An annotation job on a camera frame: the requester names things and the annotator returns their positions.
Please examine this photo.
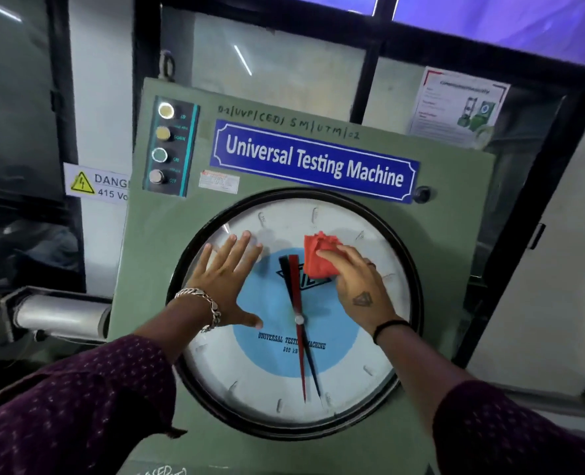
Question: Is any metal lifting eye bolt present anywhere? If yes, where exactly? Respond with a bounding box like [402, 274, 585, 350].
[159, 50, 176, 83]

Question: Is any blue name plate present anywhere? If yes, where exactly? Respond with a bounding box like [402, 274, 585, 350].
[210, 119, 420, 205]

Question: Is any red cloth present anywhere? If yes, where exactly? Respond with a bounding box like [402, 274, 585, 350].
[303, 231, 344, 280]

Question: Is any green machine cabinet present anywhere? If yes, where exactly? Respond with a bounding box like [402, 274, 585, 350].
[105, 77, 496, 475]

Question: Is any person's left hand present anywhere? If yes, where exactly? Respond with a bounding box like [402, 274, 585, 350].
[186, 231, 264, 330]

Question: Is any paper instruction sheet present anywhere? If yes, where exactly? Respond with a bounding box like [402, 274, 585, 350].
[407, 66, 511, 150]

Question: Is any round dial gauge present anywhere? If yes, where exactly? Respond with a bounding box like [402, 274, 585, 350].
[166, 188, 425, 442]

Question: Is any silver chain bracelet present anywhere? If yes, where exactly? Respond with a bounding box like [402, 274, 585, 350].
[174, 288, 222, 334]

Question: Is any white cabinet door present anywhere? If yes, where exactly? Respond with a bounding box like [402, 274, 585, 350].
[466, 101, 585, 397]

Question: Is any small red white sticker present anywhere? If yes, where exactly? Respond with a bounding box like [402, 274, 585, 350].
[198, 170, 241, 195]

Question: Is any black dial pointer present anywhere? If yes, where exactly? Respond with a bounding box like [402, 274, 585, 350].
[278, 255, 323, 398]

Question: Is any person's left forearm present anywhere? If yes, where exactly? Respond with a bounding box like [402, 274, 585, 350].
[0, 292, 214, 475]

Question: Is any black wrist band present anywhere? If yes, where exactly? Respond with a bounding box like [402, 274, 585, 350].
[372, 319, 412, 346]

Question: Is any grey metal cylinder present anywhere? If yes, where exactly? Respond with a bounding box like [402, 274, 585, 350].
[0, 286, 113, 344]

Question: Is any white warning sign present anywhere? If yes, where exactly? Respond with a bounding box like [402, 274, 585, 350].
[63, 162, 132, 205]

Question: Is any black button panel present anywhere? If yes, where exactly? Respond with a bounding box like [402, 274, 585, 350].
[142, 96, 200, 198]

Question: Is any person's right hand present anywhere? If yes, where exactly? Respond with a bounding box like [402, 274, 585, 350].
[316, 244, 403, 338]

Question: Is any person's right forearm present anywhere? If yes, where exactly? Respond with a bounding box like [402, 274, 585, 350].
[374, 324, 585, 475]

